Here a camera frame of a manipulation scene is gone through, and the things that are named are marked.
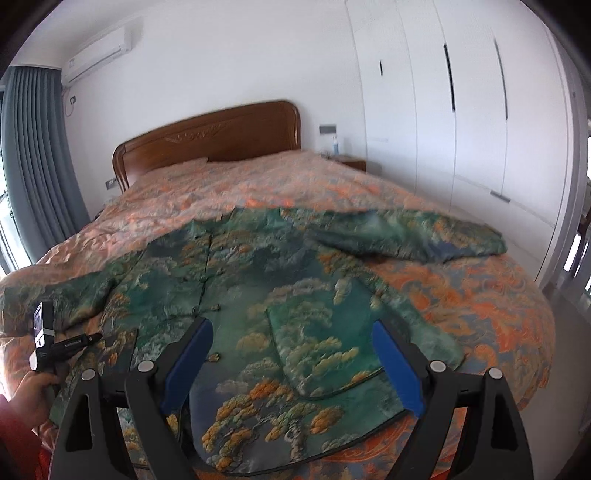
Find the wooden headboard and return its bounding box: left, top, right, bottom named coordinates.
left=112, top=99, right=302, bottom=192

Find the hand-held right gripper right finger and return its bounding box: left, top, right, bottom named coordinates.
left=372, top=318, right=534, bottom=480

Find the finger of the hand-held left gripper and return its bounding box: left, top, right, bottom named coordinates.
left=69, top=332, right=103, bottom=354

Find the person's left hand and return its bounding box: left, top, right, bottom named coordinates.
left=8, top=369, right=62, bottom=437

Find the orange floral bed blanket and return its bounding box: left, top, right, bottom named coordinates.
left=0, top=150, right=556, bottom=480

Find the white wardrobe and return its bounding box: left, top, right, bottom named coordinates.
left=344, top=0, right=580, bottom=289

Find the person's red clothing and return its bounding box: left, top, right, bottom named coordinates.
left=0, top=401, right=52, bottom=480

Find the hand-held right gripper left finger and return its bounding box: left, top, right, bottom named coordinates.
left=50, top=316, right=215, bottom=480

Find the wooden nightstand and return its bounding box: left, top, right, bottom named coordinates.
left=323, top=154, right=368, bottom=173

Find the white air conditioner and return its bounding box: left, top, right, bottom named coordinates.
left=61, top=26, right=133, bottom=86

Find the grey-blue curtain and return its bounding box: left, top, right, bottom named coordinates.
left=0, top=66, right=91, bottom=278

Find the green landscape print jacket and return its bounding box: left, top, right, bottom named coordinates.
left=0, top=206, right=509, bottom=476

